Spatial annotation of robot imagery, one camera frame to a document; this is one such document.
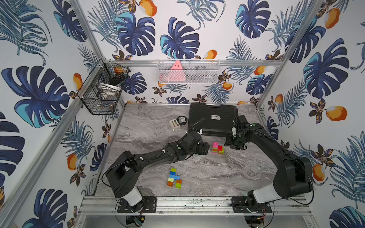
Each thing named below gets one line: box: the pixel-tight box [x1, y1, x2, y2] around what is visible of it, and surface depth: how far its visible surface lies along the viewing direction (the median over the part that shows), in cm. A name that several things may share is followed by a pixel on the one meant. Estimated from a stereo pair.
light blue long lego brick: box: [169, 174, 181, 181], surface depth 83 cm
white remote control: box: [169, 118, 182, 132], surface depth 106 cm
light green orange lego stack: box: [167, 177, 174, 187], surface depth 82 cm
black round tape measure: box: [176, 115, 187, 125], surface depth 112 cm
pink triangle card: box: [164, 59, 186, 82], surface depth 92 cm
